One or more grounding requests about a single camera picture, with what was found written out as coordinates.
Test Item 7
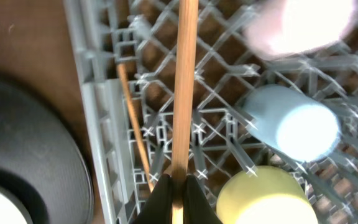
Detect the light blue plastic cup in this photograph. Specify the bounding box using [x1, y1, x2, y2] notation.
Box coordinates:
[242, 85, 341, 162]

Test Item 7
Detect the yellow small plate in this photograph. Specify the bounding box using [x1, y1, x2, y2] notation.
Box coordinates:
[216, 166, 318, 224]

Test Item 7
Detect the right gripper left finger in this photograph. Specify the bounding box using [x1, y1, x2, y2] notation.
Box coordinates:
[132, 174, 173, 224]

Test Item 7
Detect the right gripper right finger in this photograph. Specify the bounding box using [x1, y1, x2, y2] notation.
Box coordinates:
[182, 175, 222, 224]

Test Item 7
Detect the round black serving tray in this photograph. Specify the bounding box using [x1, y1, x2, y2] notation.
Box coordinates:
[0, 76, 94, 223]

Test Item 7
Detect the wooden chopstick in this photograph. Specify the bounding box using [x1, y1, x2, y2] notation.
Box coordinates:
[117, 63, 154, 192]
[172, 0, 198, 224]

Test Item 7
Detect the pink plastic cup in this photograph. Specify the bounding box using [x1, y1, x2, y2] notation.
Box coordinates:
[242, 0, 358, 60]

